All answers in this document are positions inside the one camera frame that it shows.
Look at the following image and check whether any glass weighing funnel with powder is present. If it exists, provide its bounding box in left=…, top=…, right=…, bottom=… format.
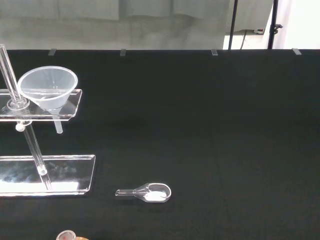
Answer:
left=114, top=182, right=172, bottom=203

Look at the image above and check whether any clear acrylic funnel stand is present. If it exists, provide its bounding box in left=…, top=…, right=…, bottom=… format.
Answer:
left=0, top=43, right=96, bottom=197

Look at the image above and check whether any black cloth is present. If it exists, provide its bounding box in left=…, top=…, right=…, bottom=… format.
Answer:
left=0, top=49, right=320, bottom=240

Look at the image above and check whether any black tripod pole with knob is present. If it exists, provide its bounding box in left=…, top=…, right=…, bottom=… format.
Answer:
left=267, top=0, right=284, bottom=50

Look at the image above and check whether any small round-bottom glass flask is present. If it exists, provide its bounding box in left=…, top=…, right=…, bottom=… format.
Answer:
left=55, top=229, right=77, bottom=240

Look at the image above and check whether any thin black floor cable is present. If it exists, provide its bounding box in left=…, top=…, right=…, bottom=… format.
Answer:
left=239, top=29, right=248, bottom=50

